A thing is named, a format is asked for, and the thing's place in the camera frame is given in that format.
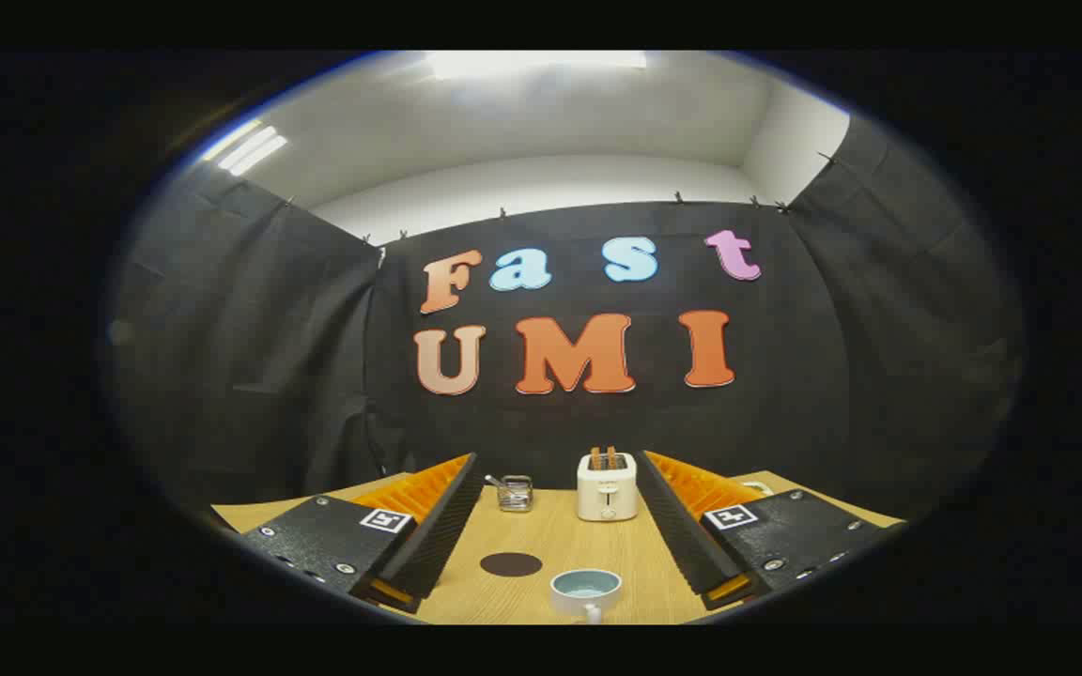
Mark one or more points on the dark brown round coaster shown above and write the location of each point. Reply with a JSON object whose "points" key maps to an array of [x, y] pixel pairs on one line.
{"points": [[511, 564]]}

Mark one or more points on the wooden table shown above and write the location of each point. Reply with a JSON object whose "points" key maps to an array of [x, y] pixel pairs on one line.
{"points": [[550, 535]]}

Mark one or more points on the black backdrop cloth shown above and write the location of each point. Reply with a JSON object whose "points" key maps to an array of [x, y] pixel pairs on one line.
{"points": [[316, 376]]}

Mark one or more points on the white toaster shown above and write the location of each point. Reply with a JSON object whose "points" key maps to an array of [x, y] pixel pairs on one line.
{"points": [[607, 493]]}

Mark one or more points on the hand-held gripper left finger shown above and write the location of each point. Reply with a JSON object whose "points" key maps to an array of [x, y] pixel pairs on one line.
{"points": [[438, 526]]}

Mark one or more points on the white divided snack tray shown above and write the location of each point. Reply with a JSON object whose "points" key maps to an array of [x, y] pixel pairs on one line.
{"points": [[759, 485]]}

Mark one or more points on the white cup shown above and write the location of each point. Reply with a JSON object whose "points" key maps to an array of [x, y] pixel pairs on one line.
{"points": [[586, 587]]}

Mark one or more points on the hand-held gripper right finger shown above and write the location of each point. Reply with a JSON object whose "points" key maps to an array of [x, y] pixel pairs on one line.
{"points": [[682, 526]]}

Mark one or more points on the metal spoon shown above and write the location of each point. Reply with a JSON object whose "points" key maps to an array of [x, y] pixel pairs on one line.
{"points": [[492, 482]]}

